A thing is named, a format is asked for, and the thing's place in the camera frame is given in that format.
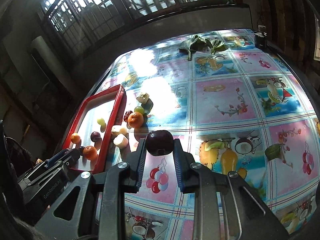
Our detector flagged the large orange mandarin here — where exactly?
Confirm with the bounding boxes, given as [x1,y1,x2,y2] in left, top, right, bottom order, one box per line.
[82,146,98,161]

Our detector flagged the dark purple plum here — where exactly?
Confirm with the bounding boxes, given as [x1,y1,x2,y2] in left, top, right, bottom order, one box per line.
[145,130,174,157]

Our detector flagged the red dried jujube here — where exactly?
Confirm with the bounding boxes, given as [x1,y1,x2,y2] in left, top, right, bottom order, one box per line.
[123,111,133,122]

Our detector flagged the red rimmed white tray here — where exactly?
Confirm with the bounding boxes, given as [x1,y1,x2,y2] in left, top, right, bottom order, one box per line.
[62,85,125,173]

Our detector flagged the fruit patterned tablecloth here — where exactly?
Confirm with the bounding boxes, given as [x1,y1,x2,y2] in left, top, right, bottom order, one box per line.
[97,29,319,239]

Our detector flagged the small dark box on table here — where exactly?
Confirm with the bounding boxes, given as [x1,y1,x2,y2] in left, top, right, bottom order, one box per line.
[254,25,267,50]

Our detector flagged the dark grape in tray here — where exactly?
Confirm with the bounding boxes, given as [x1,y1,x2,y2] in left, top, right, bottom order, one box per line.
[90,132,101,142]

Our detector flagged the yellow green grape in tray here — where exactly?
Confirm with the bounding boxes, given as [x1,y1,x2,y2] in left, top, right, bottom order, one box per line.
[97,118,105,126]

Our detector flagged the green leafy vegetable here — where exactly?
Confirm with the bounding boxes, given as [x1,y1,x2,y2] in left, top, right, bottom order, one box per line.
[178,35,229,61]

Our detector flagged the small orange in tray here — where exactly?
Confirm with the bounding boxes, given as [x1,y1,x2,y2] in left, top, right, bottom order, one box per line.
[70,133,81,144]

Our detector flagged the walnut shaped pastry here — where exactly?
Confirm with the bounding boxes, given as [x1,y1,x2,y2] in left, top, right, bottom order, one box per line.
[136,93,149,105]

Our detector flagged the barred window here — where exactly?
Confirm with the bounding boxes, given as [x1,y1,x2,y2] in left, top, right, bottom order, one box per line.
[39,0,233,58]

